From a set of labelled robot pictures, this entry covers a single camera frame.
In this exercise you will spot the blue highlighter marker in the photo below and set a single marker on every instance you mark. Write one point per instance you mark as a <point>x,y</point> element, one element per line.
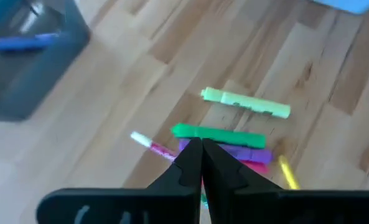
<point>19,43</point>

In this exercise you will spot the pink highlighter marker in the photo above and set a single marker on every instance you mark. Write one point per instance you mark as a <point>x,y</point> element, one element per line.
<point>259,168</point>

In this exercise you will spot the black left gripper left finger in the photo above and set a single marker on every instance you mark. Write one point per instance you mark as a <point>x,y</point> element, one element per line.
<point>171,205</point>

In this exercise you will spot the purple highlighter marker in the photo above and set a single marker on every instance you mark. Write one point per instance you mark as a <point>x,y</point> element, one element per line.
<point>255,154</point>

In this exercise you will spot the yellow highlighter marker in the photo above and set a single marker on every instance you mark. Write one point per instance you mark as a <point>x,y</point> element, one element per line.
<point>288,174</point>

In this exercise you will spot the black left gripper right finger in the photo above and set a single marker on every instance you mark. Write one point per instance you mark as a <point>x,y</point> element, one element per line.
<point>249,205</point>

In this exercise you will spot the green white dry-erase marker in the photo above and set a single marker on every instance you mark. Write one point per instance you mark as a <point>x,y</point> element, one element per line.
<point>204,201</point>

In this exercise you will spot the light blue plastic bin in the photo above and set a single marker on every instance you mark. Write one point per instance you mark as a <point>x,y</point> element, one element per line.
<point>349,4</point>

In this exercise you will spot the red white dry-erase marker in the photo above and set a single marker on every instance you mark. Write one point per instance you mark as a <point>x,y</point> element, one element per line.
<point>159,150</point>

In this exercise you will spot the light green highlighter marker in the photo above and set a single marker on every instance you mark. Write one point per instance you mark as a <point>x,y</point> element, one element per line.
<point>249,102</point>

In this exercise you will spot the smoky grey plastic bin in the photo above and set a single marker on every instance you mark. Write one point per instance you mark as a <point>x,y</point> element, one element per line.
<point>31,87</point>

